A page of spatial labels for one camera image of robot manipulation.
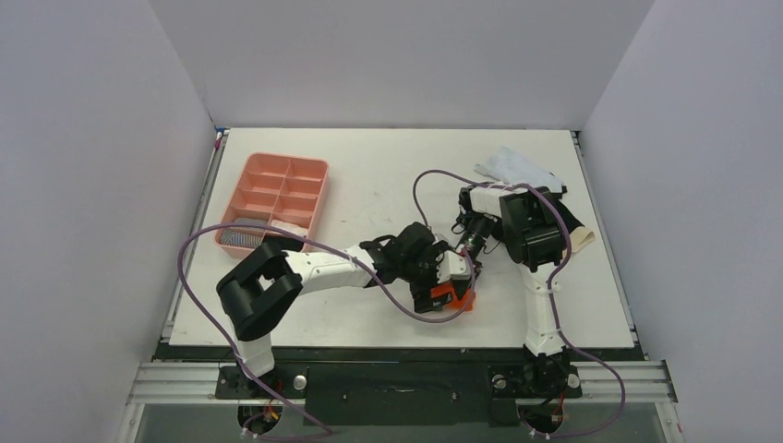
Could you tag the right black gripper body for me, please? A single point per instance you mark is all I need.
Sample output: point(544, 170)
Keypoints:
point(465, 226)

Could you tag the orange underwear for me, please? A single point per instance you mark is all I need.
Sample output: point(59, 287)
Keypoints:
point(452, 295)

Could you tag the grey striped rolled underwear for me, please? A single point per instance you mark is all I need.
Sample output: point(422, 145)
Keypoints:
point(240, 239)

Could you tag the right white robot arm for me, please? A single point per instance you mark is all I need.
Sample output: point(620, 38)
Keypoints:
point(527, 224)

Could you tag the pink divided storage tray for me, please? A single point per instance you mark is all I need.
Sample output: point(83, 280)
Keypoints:
point(276, 187)

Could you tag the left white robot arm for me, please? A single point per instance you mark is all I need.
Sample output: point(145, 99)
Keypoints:
point(258, 292)

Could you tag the black underwear beige waistband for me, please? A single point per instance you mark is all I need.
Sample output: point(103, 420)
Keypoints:
point(580, 236)

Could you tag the aluminium mounting rail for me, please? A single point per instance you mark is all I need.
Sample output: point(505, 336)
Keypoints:
point(181, 383)

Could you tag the light blue underwear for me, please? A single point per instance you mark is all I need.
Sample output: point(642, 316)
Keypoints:
point(511, 168)

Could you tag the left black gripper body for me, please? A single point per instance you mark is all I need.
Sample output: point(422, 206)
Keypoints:
point(422, 275)

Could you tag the white rolled underwear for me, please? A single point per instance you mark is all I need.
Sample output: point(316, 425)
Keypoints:
point(290, 227)

